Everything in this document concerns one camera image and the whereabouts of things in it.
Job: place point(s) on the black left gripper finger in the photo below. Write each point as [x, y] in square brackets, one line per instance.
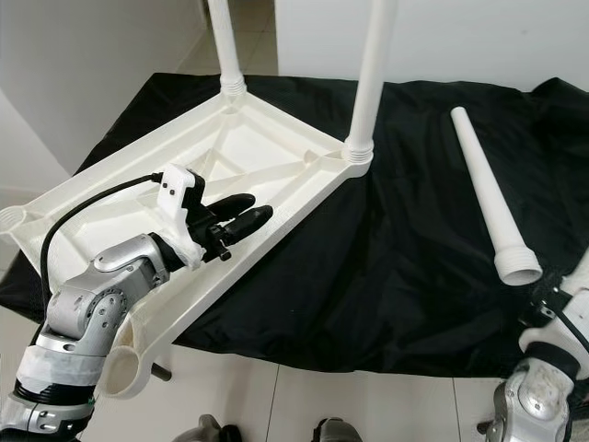
[248, 224]
[233, 206]

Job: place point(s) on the white plastic table top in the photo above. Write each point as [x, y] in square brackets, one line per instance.
[285, 166]

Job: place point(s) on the white plastic table leg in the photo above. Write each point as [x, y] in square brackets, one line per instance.
[373, 74]
[223, 46]
[489, 189]

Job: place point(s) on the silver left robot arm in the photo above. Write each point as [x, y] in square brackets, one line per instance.
[92, 304]

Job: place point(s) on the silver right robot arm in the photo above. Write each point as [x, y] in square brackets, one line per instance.
[529, 405]

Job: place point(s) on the black cloth table cover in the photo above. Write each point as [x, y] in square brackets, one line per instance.
[405, 276]

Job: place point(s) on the grey robot left foot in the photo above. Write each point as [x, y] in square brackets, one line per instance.
[219, 431]

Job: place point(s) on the grey robot foot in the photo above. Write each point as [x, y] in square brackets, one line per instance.
[219, 431]
[339, 433]

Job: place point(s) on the grey robot right foot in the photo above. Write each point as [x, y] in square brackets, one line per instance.
[339, 433]

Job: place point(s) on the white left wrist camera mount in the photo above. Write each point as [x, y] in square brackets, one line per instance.
[177, 189]

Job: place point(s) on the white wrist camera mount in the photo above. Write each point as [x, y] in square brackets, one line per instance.
[552, 350]
[177, 189]

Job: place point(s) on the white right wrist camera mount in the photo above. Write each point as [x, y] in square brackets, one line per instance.
[552, 350]

